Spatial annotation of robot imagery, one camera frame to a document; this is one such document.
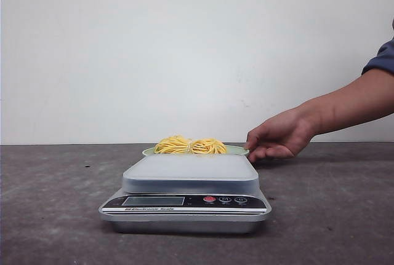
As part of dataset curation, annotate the forearm with blue sleeve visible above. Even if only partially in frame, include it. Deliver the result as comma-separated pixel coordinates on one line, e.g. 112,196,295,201
305,40,393,135

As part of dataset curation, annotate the pale green plate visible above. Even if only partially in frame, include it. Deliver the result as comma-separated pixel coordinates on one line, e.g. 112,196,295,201
142,144,249,156

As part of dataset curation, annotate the silver electronic kitchen scale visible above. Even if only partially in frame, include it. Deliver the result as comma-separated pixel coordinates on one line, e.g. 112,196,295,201
98,154,271,234

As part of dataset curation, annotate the yellow vermicelli noodle bundle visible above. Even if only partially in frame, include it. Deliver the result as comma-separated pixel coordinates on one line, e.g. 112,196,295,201
153,135,227,154

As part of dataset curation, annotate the bare human hand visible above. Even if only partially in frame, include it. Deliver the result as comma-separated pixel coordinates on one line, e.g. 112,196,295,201
245,106,321,163

